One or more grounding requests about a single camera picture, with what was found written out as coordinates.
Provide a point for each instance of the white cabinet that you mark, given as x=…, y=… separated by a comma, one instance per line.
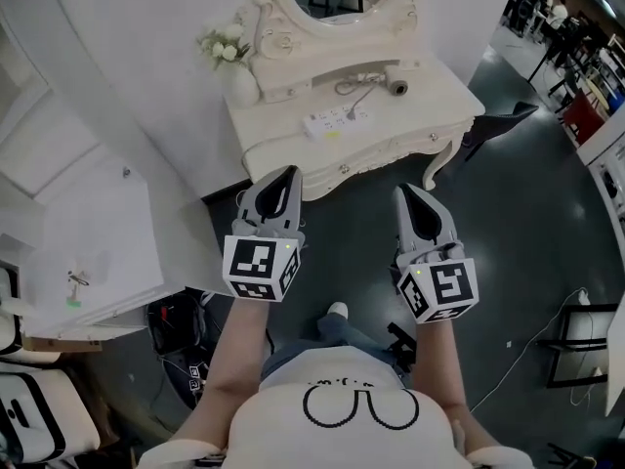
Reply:
x=97, y=242

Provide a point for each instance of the small figure with green base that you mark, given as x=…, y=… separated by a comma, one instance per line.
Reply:
x=75, y=288

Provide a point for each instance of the white bag with black trim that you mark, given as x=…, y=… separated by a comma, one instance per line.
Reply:
x=34, y=418

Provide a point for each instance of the person's white printed shirt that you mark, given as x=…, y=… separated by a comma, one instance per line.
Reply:
x=342, y=433

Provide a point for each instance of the white power strip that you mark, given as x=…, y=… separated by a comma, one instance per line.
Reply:
x=332, y=124

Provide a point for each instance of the white board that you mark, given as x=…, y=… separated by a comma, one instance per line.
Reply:
x=616, y=359

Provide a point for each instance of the white vase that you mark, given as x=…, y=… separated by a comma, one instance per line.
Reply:
x=242, y=86

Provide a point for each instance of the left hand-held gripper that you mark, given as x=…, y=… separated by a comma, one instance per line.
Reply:
x=254, y=262

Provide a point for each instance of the person's blue jeans leg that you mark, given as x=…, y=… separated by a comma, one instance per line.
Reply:
x=342, y=340

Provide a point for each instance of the white flower bouquet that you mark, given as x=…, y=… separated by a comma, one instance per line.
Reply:
x=224, y=47

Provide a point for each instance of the white ornate vanity table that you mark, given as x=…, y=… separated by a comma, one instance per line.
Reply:
x=390, y=120

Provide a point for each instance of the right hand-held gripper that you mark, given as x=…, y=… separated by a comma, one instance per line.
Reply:
x=449, y=286

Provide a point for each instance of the oval white-framed mirror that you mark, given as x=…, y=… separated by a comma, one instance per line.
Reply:
x=337, y=27

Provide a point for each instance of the person's white shoe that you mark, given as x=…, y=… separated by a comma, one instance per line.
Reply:
x=338, y=309

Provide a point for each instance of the red chair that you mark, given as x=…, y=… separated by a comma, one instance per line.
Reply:
x=583, y=113

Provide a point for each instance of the black metal frame table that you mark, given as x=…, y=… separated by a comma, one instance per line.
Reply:
x=576, y=342

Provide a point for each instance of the person's left forearm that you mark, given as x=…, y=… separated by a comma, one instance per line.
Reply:
x=234, y=354

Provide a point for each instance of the black tripod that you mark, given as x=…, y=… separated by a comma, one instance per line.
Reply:
x=401, y=347

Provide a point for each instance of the person's right forearm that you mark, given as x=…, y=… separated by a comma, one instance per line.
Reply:
x=439, y=369

